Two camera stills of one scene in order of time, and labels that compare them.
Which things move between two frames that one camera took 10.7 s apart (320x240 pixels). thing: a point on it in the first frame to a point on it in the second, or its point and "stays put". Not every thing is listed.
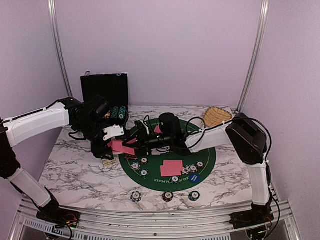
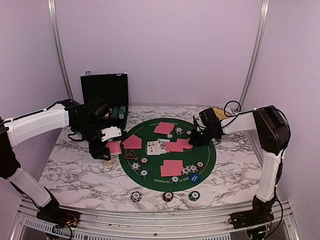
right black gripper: (143, 142) to (193, 141)
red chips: (144, 160) stays put
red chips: (200, 164) stays put
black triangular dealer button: (131, 157) stays put
